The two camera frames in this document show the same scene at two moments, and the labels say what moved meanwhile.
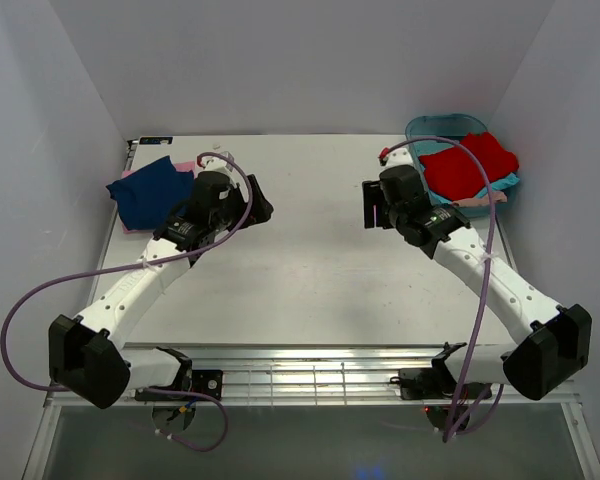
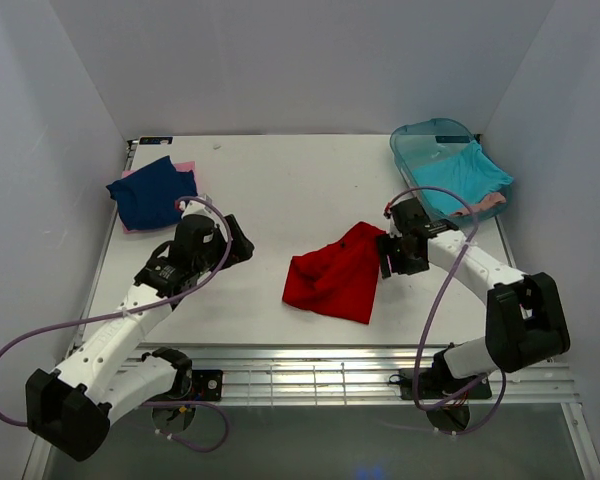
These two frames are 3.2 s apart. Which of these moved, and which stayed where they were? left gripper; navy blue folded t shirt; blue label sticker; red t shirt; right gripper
Moved: red t shirt; right gripper; left gripper
Stayed: blue label sticker; navy blue folded t shirt
